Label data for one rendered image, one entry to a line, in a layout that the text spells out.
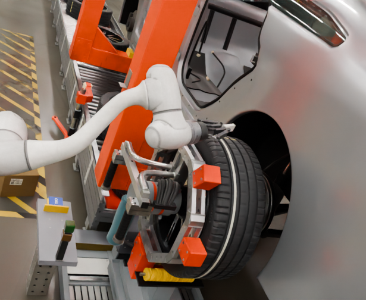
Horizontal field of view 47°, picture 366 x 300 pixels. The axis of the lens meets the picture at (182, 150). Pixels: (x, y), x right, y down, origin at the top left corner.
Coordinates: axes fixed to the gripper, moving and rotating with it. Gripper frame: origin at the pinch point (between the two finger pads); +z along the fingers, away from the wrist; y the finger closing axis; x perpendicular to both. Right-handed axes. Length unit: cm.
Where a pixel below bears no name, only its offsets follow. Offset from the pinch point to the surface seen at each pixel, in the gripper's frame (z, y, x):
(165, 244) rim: -4, 3, -65
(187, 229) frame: -21.3, 18.3, -32.9
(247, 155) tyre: 11.5, 8.0, -9.3
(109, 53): 109, -214, -81
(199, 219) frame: -17.8, 18.8, -28.2
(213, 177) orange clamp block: -14.9, 13.6, -11.8
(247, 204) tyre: 0.3, 24.7, -19.4
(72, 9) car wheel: 207, -439, -132
